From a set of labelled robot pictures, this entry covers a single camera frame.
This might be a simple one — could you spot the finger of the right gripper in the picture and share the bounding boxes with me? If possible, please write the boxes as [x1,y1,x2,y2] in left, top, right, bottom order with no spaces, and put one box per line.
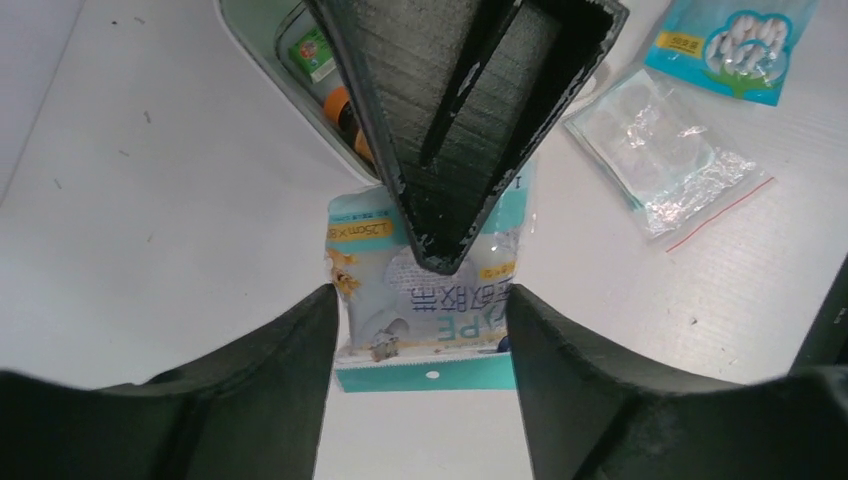
[307,0,629,275]

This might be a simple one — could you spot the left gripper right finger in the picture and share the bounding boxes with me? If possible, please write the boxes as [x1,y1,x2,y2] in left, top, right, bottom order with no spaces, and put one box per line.
[506,285,847,479]

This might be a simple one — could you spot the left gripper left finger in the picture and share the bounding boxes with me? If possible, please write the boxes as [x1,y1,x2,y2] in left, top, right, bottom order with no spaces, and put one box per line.
[1,284,338,479]

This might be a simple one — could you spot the brown bottle orange cap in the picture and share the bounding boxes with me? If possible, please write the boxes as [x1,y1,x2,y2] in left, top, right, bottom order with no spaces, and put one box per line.
[323,86,375,166]

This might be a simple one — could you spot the small green box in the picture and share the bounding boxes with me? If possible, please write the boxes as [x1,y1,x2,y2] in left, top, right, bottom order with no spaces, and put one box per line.
[287,27,336,83]

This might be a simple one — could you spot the teal bagged bandage pack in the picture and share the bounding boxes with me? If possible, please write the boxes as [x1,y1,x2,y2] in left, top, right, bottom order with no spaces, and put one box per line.
[325,161,536,393]

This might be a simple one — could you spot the grey plastic medicine box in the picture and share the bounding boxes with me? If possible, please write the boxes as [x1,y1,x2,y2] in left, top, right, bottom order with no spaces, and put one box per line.
[215,0,598,185]

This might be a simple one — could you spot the clear plastic swab pack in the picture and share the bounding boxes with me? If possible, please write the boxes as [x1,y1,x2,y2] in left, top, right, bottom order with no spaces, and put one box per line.
[562,68,775,253]

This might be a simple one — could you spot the blue cotton ball pack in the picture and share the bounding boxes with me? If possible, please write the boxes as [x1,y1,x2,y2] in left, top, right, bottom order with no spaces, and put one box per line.
[644,0,818,106]

